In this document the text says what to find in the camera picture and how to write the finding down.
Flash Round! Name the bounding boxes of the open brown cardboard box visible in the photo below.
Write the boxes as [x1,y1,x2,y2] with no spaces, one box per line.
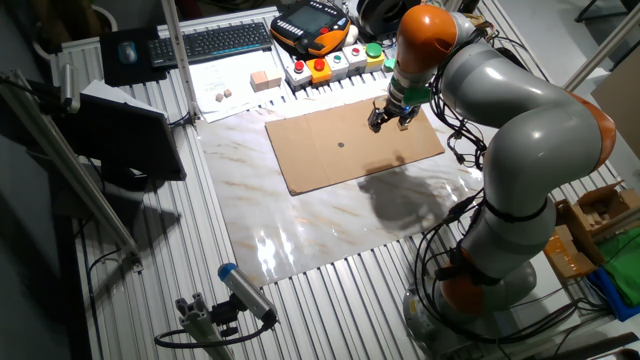
[554,180,640,266]

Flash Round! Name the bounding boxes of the black orange teach pendant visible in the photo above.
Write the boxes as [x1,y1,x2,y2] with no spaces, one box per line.
[269,0,352,57]

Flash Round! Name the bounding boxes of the black camera clamp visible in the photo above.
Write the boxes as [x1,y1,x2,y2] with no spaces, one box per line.
[209,294,247,339]

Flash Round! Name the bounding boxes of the brown cardboard panel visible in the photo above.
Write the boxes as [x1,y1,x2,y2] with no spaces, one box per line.
[591,59,640,161]

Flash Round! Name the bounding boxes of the white box small red button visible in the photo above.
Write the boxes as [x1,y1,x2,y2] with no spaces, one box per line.
[342,43,369,75]

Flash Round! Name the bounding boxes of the yellow box green button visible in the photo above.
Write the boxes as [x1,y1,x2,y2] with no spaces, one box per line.
[363,42,386,72]

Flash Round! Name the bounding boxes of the silver bar camera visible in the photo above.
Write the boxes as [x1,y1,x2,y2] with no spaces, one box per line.
[59,62,81,114]

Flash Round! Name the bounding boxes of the white box red mushroom button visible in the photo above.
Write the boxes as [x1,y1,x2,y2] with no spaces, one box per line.
[284,59,314,92]

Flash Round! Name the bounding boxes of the white box green button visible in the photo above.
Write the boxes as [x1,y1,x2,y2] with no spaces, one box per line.
[324,50,350,81]

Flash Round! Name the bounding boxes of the slanted aluminium profile beam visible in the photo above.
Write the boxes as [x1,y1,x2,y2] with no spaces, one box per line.
[0,69,145,274]

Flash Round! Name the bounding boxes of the black monitor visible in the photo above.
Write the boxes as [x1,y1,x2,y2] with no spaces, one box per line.
[54,92,188,183]

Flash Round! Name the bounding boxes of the green cloth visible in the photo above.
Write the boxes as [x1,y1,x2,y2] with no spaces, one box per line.
[597,227,640,309]

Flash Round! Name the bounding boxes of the silver camera with blue end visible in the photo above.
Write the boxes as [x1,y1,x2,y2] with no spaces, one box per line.
[217,262,279,326]

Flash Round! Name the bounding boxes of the short aluminium profile stub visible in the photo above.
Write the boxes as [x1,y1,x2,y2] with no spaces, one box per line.
[174,292,236,360]

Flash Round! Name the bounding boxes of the black mouse pad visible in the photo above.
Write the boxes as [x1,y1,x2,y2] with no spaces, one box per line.
[98,25,169,88]

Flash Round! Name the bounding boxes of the green printed wrist mount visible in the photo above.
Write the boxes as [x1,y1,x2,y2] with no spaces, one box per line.
[383,58,434,107]

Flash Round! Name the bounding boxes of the brown cardboard sheet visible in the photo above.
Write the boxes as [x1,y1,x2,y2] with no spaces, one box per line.
[264,89,447,197]

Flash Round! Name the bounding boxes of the black filament spool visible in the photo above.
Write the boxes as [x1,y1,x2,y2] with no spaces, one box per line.
[357,0,407,39]

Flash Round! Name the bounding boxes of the yellowish cardboard box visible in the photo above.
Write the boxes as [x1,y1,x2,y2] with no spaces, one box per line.
[543,224,599,280]

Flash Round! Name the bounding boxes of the black camera cable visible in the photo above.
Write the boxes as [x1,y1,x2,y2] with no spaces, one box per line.
[153,319,277,350]

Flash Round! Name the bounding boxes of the grey computer mouse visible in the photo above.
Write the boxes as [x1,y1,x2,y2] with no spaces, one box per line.
[118,40,139,65]

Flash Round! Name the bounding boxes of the printed paper sheets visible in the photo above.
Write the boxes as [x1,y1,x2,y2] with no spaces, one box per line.
[188,49,296,124]

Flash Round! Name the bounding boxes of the orange box red button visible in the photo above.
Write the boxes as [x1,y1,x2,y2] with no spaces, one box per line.
[305,57,333,85]

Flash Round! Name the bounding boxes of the aluminium profile post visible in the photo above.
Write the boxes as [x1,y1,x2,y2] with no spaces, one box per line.
[160,0,201,122]
[563,2,640,92]

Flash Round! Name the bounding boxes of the blue bag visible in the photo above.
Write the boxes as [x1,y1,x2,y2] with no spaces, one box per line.
[587,269,640,323]

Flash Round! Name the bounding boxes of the black keyboard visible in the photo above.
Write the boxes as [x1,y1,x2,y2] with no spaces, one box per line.
[147,21,274,69]

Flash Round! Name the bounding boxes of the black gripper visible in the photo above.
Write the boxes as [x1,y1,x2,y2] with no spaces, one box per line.
[366,98,421,134]

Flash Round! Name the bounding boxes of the white marble pattern mat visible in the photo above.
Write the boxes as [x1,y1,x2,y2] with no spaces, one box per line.
[196,74,489,289]

